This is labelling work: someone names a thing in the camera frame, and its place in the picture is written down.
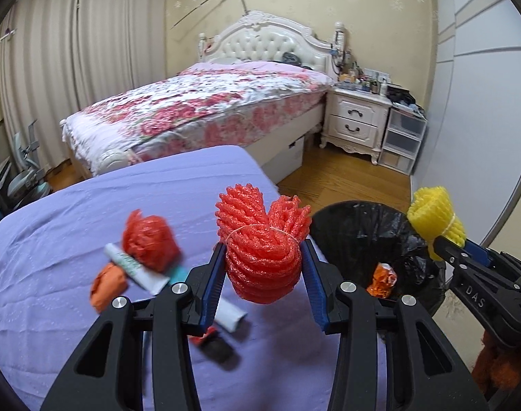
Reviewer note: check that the clear plastic drawer unit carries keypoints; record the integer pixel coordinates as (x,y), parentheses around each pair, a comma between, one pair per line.
(401,141)

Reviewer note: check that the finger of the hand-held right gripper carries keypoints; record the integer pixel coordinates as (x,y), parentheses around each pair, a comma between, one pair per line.
(451,259)
(478,252)

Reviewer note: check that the pink bed sheet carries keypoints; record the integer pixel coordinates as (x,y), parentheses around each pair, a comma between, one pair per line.
(243,67)

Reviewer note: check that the orange cellophane wrapper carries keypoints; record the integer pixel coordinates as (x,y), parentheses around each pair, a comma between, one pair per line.
(382,280)

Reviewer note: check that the orange-red foam net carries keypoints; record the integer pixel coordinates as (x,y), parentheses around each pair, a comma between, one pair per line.
(260,257)

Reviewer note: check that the black lined waste bin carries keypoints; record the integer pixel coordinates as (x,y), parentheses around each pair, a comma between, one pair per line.
(354,239)

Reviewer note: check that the white storage box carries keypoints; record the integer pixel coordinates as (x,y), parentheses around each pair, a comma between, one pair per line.
(286,158)

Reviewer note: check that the cluster of toiletry bottles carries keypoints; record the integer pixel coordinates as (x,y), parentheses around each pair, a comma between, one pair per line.
(363,81)

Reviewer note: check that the purple tablecloth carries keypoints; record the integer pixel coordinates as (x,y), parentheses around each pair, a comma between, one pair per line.
(114,188)

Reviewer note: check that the dark clothing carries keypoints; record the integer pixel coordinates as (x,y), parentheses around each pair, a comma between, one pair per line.
(291,57)

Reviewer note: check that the yellow foam net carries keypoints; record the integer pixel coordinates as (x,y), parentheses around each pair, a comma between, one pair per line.
(433,214)

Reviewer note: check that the white sliding wardrobe door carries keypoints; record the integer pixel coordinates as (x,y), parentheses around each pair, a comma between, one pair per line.
(478,115)

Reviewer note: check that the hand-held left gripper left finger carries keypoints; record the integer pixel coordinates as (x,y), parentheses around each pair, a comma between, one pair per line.
(211,284)

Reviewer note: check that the orange paper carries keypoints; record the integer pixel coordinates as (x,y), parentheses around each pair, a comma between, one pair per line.
(108,287)

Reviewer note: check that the white nightstand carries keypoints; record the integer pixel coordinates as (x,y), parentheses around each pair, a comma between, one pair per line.
(354,124)

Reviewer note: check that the beige curtain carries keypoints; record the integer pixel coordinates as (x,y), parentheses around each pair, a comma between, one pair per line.
(37,72)
(114,38)

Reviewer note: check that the white wall socket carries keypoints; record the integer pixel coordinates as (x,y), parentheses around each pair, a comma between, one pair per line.
(378,75)

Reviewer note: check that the thin dark rod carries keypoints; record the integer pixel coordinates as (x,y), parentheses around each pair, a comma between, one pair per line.
(204,7)

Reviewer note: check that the curtain clip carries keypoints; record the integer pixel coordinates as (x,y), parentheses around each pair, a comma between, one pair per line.
(7,34)

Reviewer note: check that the grey office chair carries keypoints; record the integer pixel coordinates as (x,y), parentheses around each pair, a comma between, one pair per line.
(22,180)

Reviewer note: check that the red plastic bag ball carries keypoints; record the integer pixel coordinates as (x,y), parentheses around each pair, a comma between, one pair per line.
(149,239)

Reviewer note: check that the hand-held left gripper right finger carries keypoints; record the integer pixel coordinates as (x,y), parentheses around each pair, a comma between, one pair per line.
(317,289)

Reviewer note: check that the white bed frame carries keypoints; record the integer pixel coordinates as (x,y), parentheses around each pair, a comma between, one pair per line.
(260,43)

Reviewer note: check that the red bottle with black cap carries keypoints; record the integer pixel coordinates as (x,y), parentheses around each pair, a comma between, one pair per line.
(217,346)

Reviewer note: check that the black bag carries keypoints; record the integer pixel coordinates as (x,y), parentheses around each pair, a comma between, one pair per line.
(401,96)

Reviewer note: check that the teal and white tube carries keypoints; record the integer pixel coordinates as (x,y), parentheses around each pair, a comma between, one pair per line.
(231,314)

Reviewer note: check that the floral bedspread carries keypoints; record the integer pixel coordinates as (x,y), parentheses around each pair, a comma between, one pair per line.
(200,102)

